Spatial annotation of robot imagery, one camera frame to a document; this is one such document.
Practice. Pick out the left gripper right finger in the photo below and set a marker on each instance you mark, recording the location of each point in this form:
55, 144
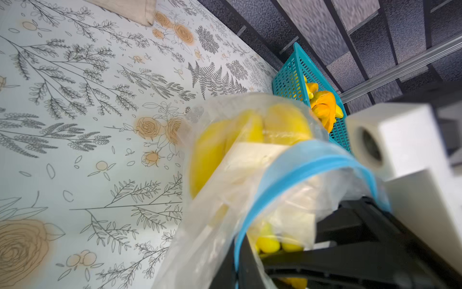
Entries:
248, 274

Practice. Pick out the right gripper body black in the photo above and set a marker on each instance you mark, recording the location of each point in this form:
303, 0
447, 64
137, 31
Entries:
370, 249

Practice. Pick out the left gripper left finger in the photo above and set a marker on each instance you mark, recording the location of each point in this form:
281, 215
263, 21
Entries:
226, 276

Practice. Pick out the zip-top bag of bananas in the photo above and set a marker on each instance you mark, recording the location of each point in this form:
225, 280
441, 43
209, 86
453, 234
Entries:
259, 169

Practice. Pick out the beige canvas tote bag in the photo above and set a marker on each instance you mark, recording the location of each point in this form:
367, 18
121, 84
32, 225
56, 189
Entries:
139, 11

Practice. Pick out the teal plastic basket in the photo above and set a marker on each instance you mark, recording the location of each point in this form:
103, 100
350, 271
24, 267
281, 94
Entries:
289, 82

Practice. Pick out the right aluminium frame post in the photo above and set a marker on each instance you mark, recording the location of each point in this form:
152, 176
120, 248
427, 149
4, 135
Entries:
415, 63

